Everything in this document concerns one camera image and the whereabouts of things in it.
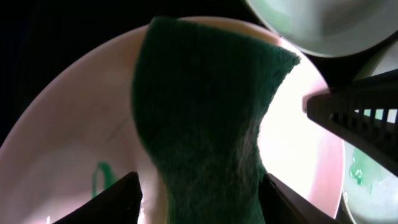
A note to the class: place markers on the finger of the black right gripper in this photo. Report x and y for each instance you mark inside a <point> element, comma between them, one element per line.
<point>358,114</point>

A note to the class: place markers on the mint green plate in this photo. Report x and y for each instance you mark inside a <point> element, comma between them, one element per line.
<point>329,28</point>
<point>369,190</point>

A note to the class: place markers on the pale pink plate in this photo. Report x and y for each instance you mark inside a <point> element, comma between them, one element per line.
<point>79,131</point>

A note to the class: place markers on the green scrubbing sponge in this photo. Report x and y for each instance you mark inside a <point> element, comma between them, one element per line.
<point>199,95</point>

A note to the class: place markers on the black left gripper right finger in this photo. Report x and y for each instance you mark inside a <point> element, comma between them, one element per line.
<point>282,205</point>

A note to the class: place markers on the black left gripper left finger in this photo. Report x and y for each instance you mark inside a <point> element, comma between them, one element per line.
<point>119,204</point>

